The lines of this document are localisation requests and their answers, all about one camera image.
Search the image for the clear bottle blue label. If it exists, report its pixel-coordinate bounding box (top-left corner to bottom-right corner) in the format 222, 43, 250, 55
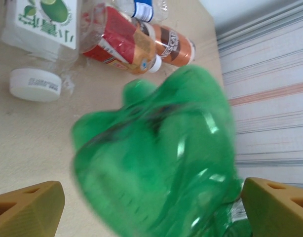
111, 0, 171, 23

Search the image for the red yellow label bottle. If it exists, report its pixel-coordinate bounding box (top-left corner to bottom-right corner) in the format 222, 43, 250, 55
79, 5, 163, 76

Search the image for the crushed green plastic bottle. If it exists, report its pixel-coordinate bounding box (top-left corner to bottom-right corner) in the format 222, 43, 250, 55
71, 64, 252, 237

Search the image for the brown Nescafe bottle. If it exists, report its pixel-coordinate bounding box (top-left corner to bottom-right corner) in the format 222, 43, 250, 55
139, 21, 197, 68

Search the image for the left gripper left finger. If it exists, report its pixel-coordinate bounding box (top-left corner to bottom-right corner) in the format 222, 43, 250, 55
0, 180, 66, 237

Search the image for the green white drink carton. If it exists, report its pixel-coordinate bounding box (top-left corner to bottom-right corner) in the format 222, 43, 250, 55
0, 0, 78, 62

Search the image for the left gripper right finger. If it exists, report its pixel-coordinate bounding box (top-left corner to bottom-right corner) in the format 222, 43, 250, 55
241, 177, 303, 237

